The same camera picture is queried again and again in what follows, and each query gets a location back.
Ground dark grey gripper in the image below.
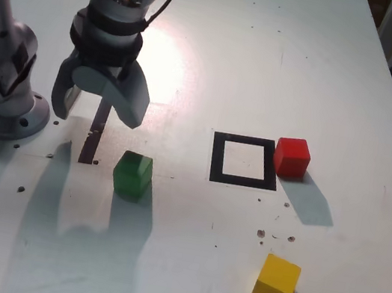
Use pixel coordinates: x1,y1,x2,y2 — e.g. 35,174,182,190
48,46,157,135

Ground green cube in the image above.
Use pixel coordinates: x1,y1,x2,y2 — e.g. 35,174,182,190
108,148,156,206

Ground red cube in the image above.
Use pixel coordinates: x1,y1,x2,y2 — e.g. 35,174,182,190
269,134,315,182

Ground yellow cube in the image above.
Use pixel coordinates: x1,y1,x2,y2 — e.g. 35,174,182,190
251,251,304,293

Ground black tape square outline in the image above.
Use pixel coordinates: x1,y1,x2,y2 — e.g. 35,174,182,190
205,129,286,194

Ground black tape strip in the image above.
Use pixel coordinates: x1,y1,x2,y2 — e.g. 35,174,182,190
78,95,114,167

